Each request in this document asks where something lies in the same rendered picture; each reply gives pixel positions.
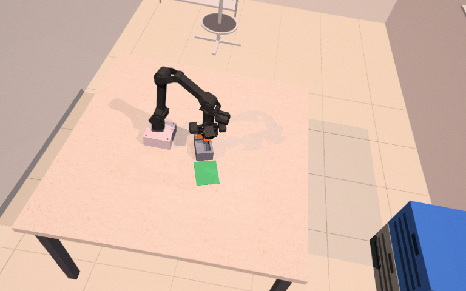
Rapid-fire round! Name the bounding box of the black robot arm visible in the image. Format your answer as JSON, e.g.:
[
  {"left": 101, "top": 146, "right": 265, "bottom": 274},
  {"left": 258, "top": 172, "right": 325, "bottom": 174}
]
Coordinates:
[{"left": 148, "top": 66, "right": 231, "bottom": 139}]

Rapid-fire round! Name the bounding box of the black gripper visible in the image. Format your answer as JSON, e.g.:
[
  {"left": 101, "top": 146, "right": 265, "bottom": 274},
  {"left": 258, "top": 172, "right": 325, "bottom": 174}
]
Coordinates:
[{"left": 189, "top": 119, "right": 227, "bottom": 139}]

